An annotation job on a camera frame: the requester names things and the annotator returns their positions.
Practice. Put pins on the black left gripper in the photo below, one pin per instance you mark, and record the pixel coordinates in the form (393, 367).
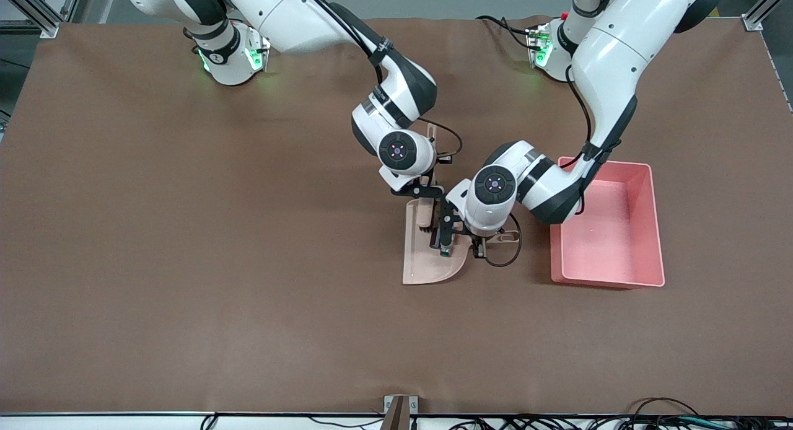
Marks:
(477, 245)

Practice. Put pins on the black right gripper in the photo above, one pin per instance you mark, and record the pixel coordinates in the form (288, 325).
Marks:
(429, 191)

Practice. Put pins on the beige plastic dustpan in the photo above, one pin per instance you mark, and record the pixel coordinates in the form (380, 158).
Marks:
(421, 263)

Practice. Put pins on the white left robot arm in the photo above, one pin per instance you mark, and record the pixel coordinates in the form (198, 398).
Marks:
(613, 64)

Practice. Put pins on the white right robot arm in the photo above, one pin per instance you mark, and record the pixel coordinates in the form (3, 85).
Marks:
(291, 15)

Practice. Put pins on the pink plastic bin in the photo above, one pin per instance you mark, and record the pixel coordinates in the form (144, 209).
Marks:
(619, 244)

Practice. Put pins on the brown table mat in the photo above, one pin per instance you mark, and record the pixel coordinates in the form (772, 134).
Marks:
(186, 293)

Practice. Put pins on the metal bracket with brown post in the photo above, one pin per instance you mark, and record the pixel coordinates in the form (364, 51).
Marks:
(391, 404)

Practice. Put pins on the aluminium frame profile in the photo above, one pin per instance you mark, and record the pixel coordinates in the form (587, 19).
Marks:
(753, 22)
(48, 26)

